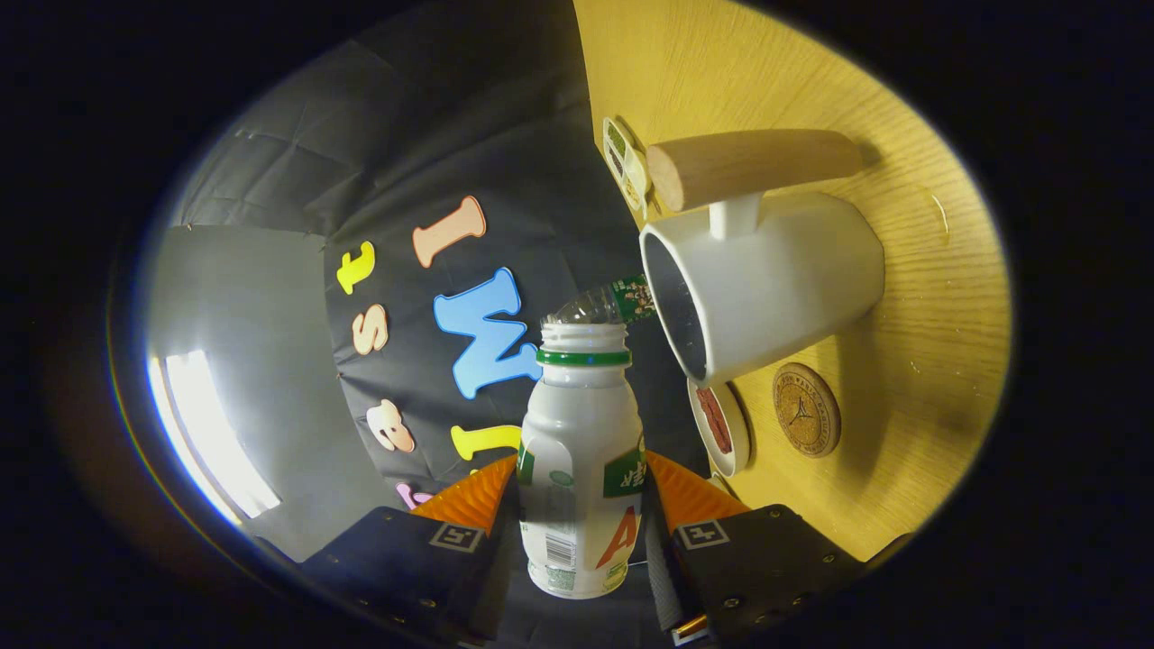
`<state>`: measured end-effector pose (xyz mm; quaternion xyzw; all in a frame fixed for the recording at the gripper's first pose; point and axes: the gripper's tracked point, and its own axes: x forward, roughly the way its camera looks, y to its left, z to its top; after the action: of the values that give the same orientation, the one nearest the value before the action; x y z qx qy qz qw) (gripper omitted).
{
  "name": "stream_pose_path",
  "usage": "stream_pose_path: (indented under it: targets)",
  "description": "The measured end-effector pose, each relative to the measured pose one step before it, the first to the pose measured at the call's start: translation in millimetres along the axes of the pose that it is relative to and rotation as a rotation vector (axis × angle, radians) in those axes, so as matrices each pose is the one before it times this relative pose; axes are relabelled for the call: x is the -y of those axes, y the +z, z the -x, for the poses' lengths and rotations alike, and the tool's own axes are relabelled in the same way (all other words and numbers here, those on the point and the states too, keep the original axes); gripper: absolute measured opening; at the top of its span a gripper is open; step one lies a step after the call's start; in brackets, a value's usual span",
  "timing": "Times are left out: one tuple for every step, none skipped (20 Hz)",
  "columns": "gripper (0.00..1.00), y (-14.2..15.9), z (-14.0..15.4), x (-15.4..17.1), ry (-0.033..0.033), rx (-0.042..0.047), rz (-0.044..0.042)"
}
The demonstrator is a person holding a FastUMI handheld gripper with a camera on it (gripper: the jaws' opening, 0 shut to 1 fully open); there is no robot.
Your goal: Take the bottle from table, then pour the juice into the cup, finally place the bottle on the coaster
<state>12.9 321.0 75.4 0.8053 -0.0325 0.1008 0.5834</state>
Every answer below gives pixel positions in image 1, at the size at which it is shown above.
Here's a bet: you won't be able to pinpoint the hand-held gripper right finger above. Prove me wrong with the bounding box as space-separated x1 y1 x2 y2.
642 451 871 645

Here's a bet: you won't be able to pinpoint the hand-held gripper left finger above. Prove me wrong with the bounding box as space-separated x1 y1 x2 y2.
298 453 524 645

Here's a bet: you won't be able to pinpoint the white juice bottle green collar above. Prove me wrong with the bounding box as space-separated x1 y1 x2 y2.
517 322 648 600

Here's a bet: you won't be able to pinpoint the round cork coaster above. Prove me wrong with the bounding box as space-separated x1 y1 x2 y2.
772 361 842 459

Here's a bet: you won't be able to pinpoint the white cup with wooden handle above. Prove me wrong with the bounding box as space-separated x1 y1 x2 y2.
638 128 886 388

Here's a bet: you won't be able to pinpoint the clear plastic water bottle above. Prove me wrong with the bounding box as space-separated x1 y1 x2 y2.
541 275 657 327

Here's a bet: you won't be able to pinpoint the round beige plate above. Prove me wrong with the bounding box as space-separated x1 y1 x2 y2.
687 377 751 479

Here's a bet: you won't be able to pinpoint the red meat slices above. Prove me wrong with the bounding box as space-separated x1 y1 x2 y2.
696 388 733 454

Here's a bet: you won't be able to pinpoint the wooden table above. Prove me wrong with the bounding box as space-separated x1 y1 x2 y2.
572 0 1012 564

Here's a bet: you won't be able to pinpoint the ceiling light panel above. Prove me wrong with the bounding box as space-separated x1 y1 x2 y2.
147 350 282 528

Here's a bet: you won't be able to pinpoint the white divided dish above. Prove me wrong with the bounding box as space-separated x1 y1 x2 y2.
602 115 652 213

